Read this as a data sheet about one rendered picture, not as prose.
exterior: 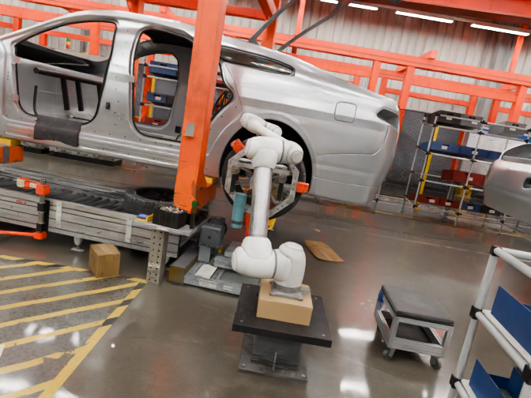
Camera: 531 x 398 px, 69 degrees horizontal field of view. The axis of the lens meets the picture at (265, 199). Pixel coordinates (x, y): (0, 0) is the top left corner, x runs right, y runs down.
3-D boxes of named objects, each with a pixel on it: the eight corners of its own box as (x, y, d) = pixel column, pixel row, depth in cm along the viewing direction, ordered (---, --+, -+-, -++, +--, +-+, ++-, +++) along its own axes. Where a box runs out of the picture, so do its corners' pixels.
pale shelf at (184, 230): (197, 230, 287) (197, 227, 287) (190, 236, 271) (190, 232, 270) (141, 219, 291) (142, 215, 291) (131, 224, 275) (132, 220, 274)
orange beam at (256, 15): (265, 21, 531) (267, 12, 529) (265, 19, 522) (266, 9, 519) (143, 3, 548) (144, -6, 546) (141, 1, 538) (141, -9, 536)
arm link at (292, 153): (300, 140, 224) (278, 136, 220) (310, 147, 207) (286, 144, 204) (295, 161, 228) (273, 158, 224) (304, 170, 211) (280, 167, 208)
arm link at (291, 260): (306, 289, 206) (313, 250, 202) (273, 287, 202) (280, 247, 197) (296, 276, 221) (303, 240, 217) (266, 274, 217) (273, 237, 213)
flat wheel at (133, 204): (197, 214, 389) (201, 191, 384) (197, 234, 325) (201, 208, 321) (129, 206, 376) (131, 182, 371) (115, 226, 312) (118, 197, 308)
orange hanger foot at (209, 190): (216, 198, 357) (220, 162, 350) (198, 210, 306) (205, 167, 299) (198, 195, 359) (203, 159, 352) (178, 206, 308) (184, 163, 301)
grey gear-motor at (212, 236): (227, 251, 353) (233, 215, 346) (216, 268, 312) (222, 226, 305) (209, 247, 355) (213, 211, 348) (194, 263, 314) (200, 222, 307)
